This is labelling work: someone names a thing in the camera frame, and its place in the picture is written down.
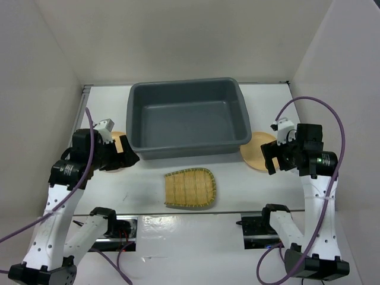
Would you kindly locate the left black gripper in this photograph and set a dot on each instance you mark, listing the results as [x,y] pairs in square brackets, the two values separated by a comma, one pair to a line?
[127,158]

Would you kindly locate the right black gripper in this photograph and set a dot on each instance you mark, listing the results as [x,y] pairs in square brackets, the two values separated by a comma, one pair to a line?
[271,149]

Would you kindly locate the woven bamboo tray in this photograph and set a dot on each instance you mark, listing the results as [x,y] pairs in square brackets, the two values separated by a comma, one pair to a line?
[192,188]

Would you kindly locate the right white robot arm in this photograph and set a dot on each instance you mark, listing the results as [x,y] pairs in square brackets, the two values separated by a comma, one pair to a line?
[313,253]

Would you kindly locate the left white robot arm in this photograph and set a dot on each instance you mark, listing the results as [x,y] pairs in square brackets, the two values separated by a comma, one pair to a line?
[52,258]

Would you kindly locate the grey plastic bin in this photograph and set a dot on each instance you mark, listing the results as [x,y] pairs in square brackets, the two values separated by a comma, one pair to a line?
[187,118]

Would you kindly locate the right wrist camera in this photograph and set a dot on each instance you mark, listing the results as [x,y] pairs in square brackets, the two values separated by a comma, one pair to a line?
[285,129]

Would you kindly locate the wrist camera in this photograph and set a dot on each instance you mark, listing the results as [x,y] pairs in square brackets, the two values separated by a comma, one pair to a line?
[285,129]
[104,128]

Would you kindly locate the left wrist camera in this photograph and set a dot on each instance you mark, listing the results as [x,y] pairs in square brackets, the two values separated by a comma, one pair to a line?
[104,128]

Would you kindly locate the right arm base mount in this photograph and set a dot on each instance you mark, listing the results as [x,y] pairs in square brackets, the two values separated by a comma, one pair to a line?
[255,234]

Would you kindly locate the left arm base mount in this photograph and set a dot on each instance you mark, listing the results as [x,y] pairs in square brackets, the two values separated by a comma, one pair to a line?
[123,233]

